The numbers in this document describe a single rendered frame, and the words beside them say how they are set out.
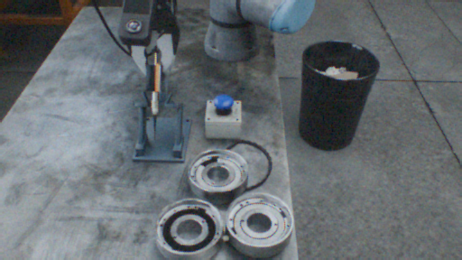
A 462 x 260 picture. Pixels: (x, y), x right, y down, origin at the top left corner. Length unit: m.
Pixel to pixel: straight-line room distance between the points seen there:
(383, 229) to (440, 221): 0.25
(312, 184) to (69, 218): 1.31
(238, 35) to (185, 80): 0.18
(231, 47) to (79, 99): 0.39
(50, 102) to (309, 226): 1.11
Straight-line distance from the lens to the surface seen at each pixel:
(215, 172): 0.76
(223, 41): 1.08
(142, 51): 0.75
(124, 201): 0.75
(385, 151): 2.14
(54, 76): 1.12
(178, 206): 0.69
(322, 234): 1.72
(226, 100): 0.83
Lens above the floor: 1.36
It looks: 40 degrees down
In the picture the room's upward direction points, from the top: 1 degrees clockwise
